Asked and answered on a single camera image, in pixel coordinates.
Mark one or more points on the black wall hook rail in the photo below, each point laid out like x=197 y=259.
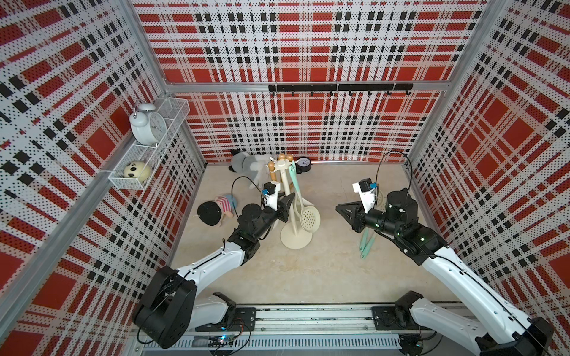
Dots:
x=350 y=88

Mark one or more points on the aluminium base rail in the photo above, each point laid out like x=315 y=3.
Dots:
x=305 y=327

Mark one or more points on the small doll black hat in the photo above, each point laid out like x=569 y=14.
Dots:
x=213 y=212

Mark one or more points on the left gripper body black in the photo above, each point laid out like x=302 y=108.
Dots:
x=269 y=217

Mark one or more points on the cream skimmer green handle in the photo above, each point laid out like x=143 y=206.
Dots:
x=379 y=198
x=310 y=217
x=366 y=243

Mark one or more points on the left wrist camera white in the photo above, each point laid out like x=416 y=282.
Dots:
x=270 y=193

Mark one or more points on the grey white plush toy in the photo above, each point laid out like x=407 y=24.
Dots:
x=253 y=166

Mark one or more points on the white alarm clock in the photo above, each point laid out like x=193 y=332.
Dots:
x=148 y=126

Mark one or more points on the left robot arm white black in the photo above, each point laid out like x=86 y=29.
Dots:
x=172 y=302

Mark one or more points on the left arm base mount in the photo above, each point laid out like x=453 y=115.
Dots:
x=242 y=318

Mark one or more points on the cream round face ball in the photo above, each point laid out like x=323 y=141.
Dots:
x=137 y=170

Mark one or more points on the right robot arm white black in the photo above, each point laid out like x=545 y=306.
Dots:
x=499 y=328

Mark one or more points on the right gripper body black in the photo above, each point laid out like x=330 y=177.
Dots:
x=375 y=219

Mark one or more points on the small black alarm clock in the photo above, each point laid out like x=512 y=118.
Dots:
x=303 y=165

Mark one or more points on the cream utensil rack stand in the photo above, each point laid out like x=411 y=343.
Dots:
x=292 y=235

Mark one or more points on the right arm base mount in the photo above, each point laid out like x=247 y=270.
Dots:
x=385 y=319

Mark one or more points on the white wire shelf basket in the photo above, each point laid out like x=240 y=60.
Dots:
x=174 y=111

